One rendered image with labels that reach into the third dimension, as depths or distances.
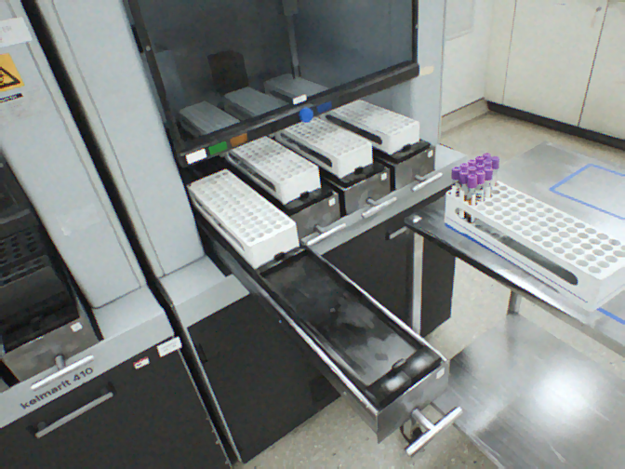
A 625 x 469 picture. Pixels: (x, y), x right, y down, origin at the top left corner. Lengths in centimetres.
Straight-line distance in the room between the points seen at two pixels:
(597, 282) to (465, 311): 117
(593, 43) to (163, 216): 249
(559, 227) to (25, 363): 90
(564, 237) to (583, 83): 226
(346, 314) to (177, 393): 50
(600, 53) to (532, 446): 219
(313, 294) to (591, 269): 42
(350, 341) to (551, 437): 69
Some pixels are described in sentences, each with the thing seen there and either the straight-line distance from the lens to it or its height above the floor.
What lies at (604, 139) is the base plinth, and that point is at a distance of 313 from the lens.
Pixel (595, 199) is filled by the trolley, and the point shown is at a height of 82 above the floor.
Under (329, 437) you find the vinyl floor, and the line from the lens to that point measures 156.
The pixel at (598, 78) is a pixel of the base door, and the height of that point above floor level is 37.
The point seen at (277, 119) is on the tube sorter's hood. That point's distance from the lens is 96.
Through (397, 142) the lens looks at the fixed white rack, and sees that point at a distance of 115.
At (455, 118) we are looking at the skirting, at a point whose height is 4.
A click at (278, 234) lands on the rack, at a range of 83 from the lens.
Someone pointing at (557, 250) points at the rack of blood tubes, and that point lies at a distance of 79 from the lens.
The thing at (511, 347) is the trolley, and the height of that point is 28.
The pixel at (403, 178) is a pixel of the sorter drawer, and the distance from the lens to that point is 116.
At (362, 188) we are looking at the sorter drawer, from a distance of 107.
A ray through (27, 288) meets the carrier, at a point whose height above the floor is 86.
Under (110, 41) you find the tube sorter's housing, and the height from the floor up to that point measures 120.
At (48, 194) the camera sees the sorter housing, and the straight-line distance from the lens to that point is 88.
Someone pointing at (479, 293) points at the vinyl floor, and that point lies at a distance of 196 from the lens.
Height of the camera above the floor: 135
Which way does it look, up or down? 37 degrees down
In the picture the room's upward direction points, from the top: 8 degrees counter-clockwise
